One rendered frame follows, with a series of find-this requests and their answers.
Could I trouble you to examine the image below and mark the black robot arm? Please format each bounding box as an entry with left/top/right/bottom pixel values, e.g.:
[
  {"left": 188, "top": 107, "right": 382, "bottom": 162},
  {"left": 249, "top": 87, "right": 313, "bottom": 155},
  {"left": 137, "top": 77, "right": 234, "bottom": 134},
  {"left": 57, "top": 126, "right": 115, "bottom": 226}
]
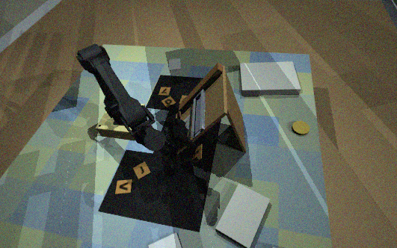
[{"left": 76, "top": 44, "right": 188, "bottom": 151}]

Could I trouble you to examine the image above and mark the yellow round disc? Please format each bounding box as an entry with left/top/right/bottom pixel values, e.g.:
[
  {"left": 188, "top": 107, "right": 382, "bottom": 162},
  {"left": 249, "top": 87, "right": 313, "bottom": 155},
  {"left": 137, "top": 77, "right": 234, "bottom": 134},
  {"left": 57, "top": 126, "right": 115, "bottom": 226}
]
[{"left": 292, "top": 121, "right": 310, "bottom": 135}]

